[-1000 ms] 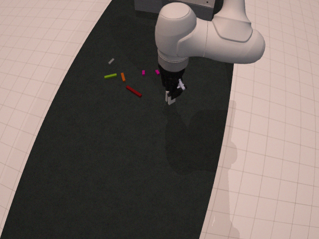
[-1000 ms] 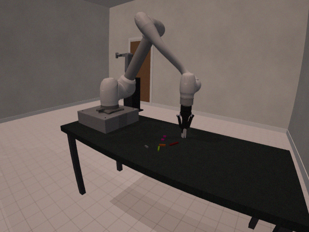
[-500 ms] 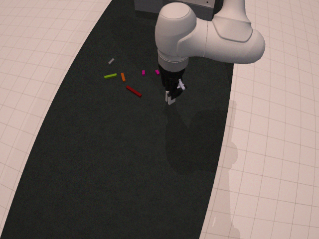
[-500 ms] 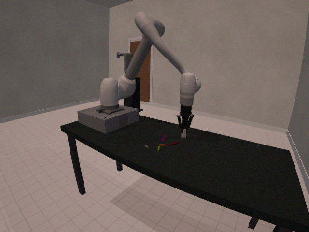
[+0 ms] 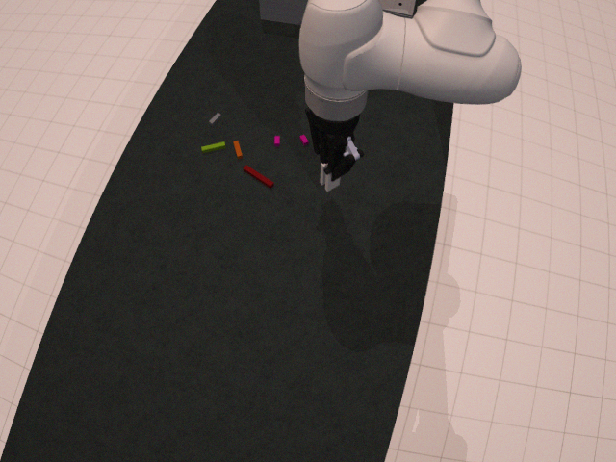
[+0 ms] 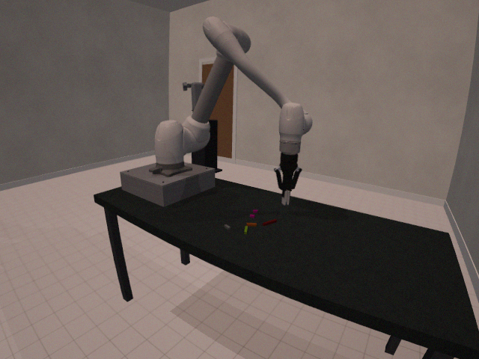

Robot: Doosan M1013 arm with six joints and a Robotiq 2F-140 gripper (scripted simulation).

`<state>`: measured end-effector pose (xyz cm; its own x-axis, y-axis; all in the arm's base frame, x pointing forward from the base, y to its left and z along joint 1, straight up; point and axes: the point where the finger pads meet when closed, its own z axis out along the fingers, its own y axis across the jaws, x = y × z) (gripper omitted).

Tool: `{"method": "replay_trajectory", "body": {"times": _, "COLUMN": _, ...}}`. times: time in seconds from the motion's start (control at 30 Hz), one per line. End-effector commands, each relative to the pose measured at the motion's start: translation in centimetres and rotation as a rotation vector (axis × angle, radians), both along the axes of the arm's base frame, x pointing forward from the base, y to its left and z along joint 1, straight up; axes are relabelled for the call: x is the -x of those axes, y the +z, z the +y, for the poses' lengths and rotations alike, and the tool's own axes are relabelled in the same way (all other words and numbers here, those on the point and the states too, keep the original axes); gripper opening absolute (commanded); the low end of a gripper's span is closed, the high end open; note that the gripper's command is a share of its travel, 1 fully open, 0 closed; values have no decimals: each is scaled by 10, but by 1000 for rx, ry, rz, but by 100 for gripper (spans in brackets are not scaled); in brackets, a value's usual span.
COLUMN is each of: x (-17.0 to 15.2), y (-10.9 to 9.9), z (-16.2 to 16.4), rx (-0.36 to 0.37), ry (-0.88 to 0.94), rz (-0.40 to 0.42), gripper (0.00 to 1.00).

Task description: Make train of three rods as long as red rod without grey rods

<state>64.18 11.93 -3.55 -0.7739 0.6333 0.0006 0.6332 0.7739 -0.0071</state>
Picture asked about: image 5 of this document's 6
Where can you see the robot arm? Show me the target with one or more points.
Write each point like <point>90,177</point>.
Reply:
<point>447,52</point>

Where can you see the lime green rod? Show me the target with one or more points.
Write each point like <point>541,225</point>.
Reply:
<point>213,147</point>

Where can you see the orange rod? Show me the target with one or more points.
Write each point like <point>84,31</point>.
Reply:
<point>238,150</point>

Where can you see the grey rod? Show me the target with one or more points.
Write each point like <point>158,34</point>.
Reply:
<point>215,119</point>

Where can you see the dark red rod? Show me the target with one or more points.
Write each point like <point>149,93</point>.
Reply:
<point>258,176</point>

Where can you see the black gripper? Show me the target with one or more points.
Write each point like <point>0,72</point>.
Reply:
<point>323,132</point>

